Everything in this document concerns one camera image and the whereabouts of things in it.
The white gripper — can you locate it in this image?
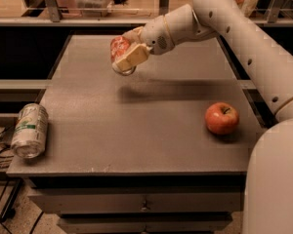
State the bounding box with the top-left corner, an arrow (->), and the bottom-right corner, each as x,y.
114,16 -> 175,72

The red coke can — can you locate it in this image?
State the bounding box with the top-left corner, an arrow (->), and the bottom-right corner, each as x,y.
110,36 -> 136,76

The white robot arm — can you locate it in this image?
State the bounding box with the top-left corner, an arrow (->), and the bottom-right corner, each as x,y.
110,0 -> 293,234

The green white 7up can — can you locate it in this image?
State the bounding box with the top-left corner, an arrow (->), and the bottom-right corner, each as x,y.
11,103 -> 49,159

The clear plastic container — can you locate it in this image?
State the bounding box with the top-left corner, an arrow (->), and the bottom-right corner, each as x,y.
75,0 -> 113,17

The red apple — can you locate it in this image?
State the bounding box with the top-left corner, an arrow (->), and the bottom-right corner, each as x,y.
204,102 -> 239,136

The metal drawer knob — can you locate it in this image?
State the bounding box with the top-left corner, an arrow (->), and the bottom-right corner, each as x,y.
140,200 -> 150,213

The black cables left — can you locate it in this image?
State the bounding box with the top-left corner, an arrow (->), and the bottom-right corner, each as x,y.
0,127 -> 22,234

